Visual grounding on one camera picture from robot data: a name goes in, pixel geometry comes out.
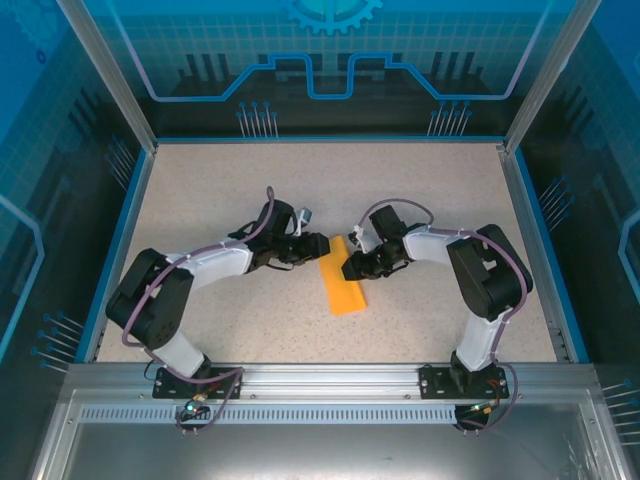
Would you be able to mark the aluminium side rail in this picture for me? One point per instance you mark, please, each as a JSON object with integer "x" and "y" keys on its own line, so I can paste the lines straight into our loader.
{"x": 532, "y": 250}

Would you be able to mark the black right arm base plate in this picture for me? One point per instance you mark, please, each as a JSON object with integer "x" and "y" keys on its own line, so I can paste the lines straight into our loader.
{"x": 435, "y": 385}

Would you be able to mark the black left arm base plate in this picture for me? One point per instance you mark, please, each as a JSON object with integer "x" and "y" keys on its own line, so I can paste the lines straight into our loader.
{"x": 172, "y": 387}

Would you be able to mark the grey metal sheet panel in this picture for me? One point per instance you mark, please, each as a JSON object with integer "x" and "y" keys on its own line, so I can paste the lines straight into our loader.
{"x": 320, "y": 450}

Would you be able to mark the blue table edge strip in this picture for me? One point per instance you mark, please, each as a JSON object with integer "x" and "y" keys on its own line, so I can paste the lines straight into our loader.
{"x": 112, "y": 260}
{"x": 550, "y": 250}

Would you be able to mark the aluminium mounting rail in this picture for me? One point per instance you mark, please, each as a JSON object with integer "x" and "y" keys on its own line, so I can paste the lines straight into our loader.
{"x": 330, "y": 380}

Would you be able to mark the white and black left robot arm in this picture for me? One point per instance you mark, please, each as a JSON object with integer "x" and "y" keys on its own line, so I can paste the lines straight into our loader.
{"x": 225, "y": 267}

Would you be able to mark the aluminium frame post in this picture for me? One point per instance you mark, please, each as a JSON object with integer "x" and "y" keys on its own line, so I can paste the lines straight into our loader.
{"x": 547, "y": 70}
{"x": 107, "y": 70}

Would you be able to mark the orange paper sheet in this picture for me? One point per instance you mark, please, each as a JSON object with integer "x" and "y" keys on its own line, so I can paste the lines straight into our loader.
{"x": 342, "y": 295}

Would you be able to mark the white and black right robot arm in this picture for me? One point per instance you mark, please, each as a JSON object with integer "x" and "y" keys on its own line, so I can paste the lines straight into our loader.
{"x": 425, "y": 247}

